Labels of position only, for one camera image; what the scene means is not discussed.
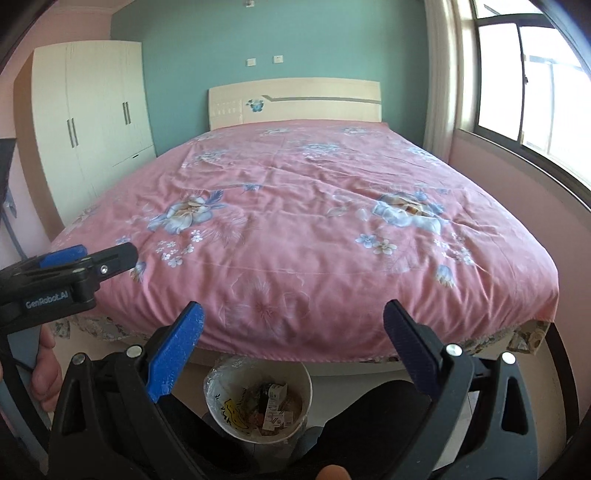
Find dark blue hanging cloth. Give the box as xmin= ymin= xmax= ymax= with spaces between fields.
xmin=0 ymin=136 xmax=19 ymax=217

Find cream wardrobe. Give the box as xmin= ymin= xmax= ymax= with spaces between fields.
xmin=14 ymin=41 xmax=157 ymax=232

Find cream bed headboard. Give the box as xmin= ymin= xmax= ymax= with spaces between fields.
xmin=208 ymin=78 xmax=383 ymax=131

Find window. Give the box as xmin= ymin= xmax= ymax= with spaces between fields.
xmin=471 ymin=0 xmax=591 ymax=195

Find person's left hand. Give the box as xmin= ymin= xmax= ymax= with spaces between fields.
xmin=30 ymin=323 xmax=63 ymax=411

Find cream curtain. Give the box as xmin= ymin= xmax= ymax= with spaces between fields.
xmin=422 ymin=0 xmax=478 ymax=162

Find white waste bin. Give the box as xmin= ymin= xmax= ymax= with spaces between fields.
xmin=203 ymin=357 xmax=314 ymax=444

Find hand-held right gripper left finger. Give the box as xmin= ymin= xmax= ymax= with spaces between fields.
xmin=48 ymin=301 xmax=206 ymax=480

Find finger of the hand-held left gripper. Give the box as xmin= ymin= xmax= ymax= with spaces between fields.
xmin=0 ymin=246 xmax=88 ymax=278
xmin=69 ymin=243 xmax=139 ymax=284

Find floral bed skirt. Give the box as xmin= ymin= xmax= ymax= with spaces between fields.
xmin=51 ymin=318 xmax=552 ymax=356

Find clear plastic bin liner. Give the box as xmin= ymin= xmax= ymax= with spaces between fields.
xmin=203 ymin=355 xmax=259 ymax=439

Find pink floral blanket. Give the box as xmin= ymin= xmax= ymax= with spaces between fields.
xmin=48 ymin=119 xmax=559 ymax=365

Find grey shoe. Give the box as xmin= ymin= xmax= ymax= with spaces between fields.
xmin=300 ymin=427 xmax=324 ymax=455

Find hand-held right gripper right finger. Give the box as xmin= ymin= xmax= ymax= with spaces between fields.
xmin=383 ymin=299 xmax=541 ymax=480

